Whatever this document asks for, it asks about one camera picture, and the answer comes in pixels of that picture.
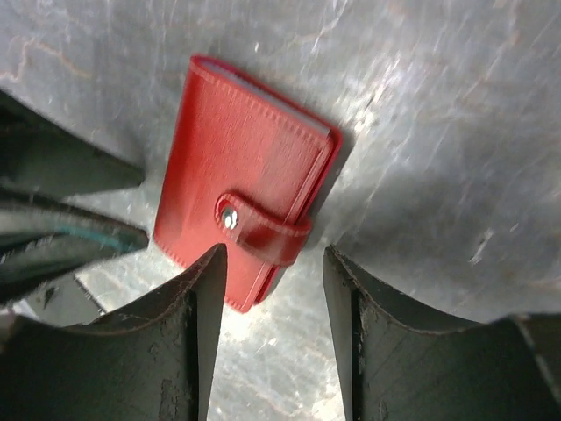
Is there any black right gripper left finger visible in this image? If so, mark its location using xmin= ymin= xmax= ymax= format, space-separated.
xmin=1 ymin=244 xmax=227 ymax=420

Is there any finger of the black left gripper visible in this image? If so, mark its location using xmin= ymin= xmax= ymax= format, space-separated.
xmin=1 ymin=188 xmax=148 ymax=303
xmin=1 ymin=89 xmax=145 ymax=197

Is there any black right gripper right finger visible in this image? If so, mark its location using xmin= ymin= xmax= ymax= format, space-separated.
xmin=323 ymin=246 xmax=560 ymax=420

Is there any red leather card holder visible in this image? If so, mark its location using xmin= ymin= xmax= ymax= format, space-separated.
xmin=153 ymin=55 xmax=343 ymax=313

